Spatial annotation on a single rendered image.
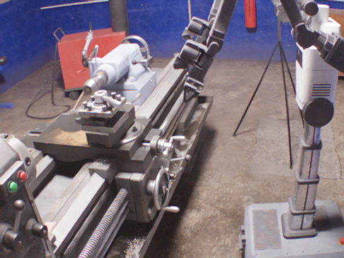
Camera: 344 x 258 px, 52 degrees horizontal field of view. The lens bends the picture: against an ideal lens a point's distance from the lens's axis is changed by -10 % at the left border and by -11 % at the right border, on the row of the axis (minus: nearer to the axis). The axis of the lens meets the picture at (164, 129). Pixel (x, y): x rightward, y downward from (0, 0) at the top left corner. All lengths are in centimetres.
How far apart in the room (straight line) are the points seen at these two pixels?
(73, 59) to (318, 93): 356
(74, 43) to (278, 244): 347
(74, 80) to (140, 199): 319
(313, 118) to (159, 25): 445
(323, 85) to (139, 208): 105
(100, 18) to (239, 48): 228
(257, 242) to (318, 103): 88
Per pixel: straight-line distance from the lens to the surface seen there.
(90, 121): 174
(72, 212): 161
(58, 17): 672
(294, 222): 219
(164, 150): 189
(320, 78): 170
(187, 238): 260
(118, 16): 470
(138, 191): 184
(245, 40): 576
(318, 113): 178
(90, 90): 209
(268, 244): 219
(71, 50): 476
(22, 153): 147
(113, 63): 227
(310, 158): 196
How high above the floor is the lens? 183
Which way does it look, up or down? 28 degrees down
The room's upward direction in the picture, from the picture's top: 6 degrees counter-clockwise
